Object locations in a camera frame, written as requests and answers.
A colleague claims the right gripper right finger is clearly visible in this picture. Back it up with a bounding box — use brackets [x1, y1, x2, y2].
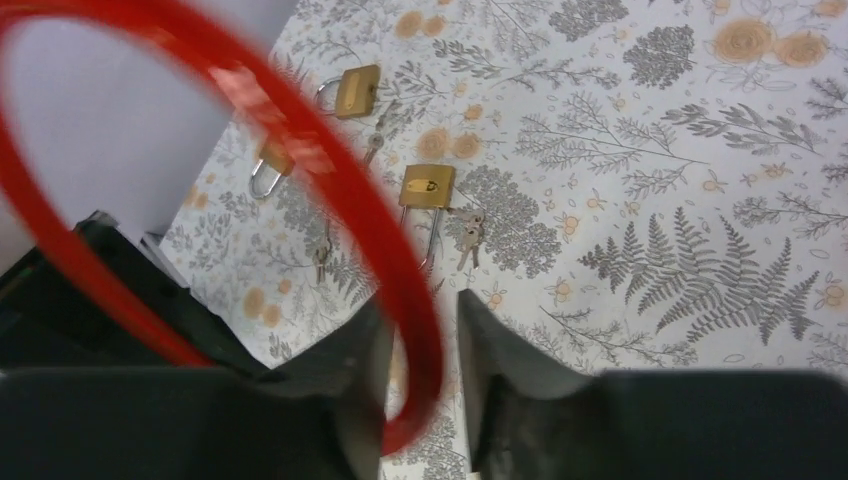
[457, 289, 847, 479]

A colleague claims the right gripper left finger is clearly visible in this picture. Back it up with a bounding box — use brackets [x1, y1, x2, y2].
[1, 301, 393, 479]

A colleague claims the small metal key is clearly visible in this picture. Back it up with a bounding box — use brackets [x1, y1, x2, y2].
[312, 217, 332, 284]

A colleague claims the silver key bunch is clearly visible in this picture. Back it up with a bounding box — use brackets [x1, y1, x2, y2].
[448, 208, 485, 271]

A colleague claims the small brass padlock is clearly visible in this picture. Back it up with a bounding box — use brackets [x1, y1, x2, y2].
[398, 164, 456, 270]

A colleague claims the red cable lock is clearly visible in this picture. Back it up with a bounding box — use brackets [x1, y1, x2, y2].
[1, 1, 445, 455]

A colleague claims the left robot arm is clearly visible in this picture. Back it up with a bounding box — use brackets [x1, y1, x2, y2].
[1, 212, 268, 378]

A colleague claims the small key by padlock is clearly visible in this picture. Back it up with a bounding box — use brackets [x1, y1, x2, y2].
[363, 99, 400, 168]

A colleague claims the floral table mat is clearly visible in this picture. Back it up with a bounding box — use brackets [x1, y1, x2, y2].
[158, 0, 848, 480]

